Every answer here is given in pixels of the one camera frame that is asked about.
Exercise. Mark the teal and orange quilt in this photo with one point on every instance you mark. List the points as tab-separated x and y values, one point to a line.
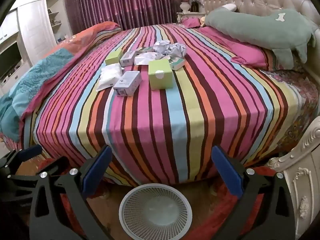
37	80

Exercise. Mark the purple curtain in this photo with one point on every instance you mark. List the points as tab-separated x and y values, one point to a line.
120	2

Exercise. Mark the white cardboard box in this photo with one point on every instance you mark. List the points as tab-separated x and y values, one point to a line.
127	83
128	58

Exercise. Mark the striped bed sheet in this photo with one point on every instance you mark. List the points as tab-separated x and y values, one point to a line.
190	120

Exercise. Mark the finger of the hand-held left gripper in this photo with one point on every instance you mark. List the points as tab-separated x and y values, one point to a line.
31	152
56	165

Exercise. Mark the green plush pillow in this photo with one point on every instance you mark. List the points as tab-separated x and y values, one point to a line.
262	27

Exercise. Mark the large pink pillow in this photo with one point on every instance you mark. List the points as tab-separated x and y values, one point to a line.
240	51

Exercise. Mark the white nightstand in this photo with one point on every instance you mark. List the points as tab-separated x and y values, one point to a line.
186	15

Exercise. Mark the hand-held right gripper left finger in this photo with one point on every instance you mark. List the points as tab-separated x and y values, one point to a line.
97	171

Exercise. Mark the floral mattress cover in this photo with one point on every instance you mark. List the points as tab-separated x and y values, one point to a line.
305	100

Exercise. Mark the white mesh wastebasket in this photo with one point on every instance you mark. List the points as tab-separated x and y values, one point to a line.
156	213

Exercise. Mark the white vase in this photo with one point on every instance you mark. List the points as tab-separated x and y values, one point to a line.
185	7

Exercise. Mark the ornate white footboard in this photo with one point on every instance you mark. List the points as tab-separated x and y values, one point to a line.
303	170

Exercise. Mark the white plastic bag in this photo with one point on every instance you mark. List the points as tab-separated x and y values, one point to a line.
110	76

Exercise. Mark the small green box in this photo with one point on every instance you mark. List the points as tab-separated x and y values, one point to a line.
113	58

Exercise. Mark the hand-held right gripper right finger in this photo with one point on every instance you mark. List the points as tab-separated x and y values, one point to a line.
227	172

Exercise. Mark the large green box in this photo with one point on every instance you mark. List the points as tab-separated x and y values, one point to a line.
161	76

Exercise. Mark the black television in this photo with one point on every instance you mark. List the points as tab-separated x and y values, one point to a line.
8	60

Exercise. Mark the white packet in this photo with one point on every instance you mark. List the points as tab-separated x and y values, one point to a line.
146	58

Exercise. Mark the small pink pillow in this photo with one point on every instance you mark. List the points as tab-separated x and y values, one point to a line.
193	22

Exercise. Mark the green and white box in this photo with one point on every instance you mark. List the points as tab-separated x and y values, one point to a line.
177	63

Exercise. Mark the white wardrobe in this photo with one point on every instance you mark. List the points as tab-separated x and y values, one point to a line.
35	30

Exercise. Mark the red shaggy rug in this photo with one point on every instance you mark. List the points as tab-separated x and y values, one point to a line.
260	172

